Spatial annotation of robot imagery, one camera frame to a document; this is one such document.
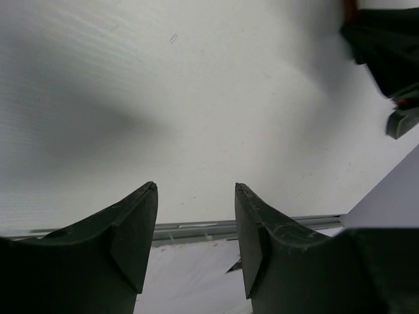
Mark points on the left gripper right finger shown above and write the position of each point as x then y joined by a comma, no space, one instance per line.
289,268

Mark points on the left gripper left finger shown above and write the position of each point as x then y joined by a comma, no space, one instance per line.
96,265

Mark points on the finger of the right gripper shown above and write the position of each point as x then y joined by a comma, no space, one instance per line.
401,122
386,41

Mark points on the dark red lipstick tube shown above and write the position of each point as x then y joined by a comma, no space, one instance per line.
401,103

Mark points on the aluminium table rail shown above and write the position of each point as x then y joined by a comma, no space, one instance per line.
196,232

